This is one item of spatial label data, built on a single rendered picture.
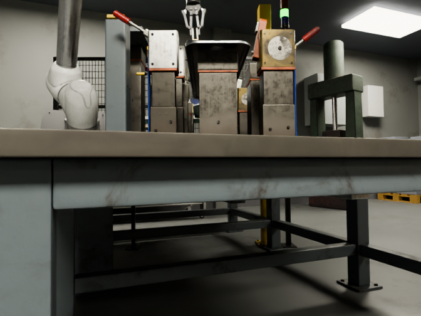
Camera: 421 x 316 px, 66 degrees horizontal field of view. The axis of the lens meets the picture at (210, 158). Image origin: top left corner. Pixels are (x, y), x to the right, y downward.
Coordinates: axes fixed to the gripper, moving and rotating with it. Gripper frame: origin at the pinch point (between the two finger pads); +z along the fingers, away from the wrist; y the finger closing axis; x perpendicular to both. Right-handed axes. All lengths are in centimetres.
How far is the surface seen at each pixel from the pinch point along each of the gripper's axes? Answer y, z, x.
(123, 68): -21, 36, -59
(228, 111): 12, 55, -70
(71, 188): -15, 75, -114
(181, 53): -3, 26, -43
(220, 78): 11, 45, -70
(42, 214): -18, 78, -115
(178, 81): -5, 37, -42
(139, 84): -22, 34, -34
